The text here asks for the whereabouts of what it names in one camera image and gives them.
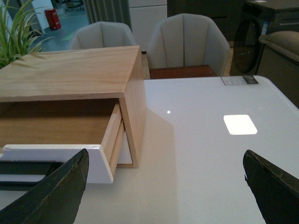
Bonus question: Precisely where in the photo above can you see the right grey upholstered chair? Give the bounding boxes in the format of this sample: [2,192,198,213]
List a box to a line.
[146,14,230,76]

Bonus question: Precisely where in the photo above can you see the grey cushion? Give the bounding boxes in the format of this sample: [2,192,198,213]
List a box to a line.
[259,31,299,61]

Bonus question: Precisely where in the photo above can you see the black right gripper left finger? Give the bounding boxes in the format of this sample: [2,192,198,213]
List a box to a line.
[0,149,89,224]

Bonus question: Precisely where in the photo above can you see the white pillar cabinet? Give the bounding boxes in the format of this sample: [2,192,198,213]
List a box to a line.
[128,0,167,52]

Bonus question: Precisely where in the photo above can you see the left grey upholstered chair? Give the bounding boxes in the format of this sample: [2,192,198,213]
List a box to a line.
[67,21,137,50]

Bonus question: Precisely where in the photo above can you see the white drawer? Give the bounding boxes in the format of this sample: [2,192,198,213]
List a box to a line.
[0,99,122,184]
[109,121,132,170]

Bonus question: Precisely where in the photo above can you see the green spider plant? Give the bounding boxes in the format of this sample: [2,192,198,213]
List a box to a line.
[0,0,53,68]

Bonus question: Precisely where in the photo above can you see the wooden two-drawer cabinet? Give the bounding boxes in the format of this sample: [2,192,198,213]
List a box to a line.
[0,46,147,168]

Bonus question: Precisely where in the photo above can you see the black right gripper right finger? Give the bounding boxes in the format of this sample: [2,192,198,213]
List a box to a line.
[243,150,299,224]

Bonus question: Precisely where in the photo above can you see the dark washing machine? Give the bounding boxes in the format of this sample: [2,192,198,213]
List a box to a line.
[229,0,299,77]

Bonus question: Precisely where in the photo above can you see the grey upholstered chair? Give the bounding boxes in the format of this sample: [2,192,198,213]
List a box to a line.
[146,14,230,76]
[67,21,137,50]

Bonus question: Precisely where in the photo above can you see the label sticker on table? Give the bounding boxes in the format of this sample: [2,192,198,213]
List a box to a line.
[221,75,258,85]

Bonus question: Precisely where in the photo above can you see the black drawer handle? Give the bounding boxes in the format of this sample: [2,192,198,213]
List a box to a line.
[0,161,63,191]

